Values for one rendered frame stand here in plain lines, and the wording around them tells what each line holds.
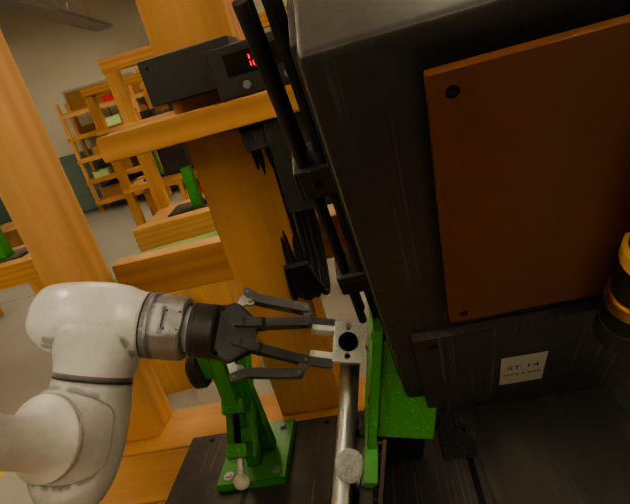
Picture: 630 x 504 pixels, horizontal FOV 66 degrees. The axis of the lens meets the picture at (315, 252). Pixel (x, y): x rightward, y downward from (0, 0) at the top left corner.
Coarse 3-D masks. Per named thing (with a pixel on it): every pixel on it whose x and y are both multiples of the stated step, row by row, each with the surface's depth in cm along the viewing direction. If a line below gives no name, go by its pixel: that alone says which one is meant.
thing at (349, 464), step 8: (344, 456) 62; (352, 456) 62; (360, 456) 62; (336, 464) 61; (344, 464) 61; (352, 464) 61; (360, 464) 61; (336, 472) 67; (344, 472) 61; (352, 472) 61; (360, 472) 61; (344, 480) 66; (352, 480) 60
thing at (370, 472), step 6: (366, 450) 60; (372, 450) 60; (366, 456) 59; (372, 456) 59; (366, 462) 59; (372, 462) 59; (366, 468) 59; (372, 468) 59; (366, 474) 58; (372, 474) 58; (366, 480) 58; (372, 480) 58; (366, 486) 64; (372, 486) 63
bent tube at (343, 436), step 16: (336, 336) 65; (352, 336) 68; (336, 352) 64; (352, 352) 64; (352, 368) 73; (352, 384) 74; (352, 400) 74; (352, 416) 74; (352, 432) 73; (336, 448) 72; (352, 448) 72; (336, 480) 70; (336, 496) 69; (352, 496) 69
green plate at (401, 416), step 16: (368, 336) 64; (384, 336) 56; (368, 352) 63; (384, 352) 56; (368, 368) 62; (384, 368) 57; (368, 384) 60; (384, 384) 57; (400, 384) 57; (368, 400) 58; (384, 400) 58; (400, 400) 58; (416, 400) 58; (368, 416) 58; (384, 416) 59; (400, 416) 59; (416, 416) 59; (432, 416) 59; (368, 432) 59; (384, 432) 60; (400, 432) 60; (416, 432) 60; (432, 432) 59; (368, 448) 60
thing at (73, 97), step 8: (104, 80) 972; (80, 88) 976; (64, 96) 979; (72, 96) 980; (80, 96) 980; (96, 96) 982; (72, 104) 985; (80, 104) 986; (88, 112) 991; (104, 112) 993; (112, 112) 994; (80, 120) 996; (88, 120) 997; (80, 128) 1002; (88, 128) 1002; (96, 128) 1003; (96, 136) 1009
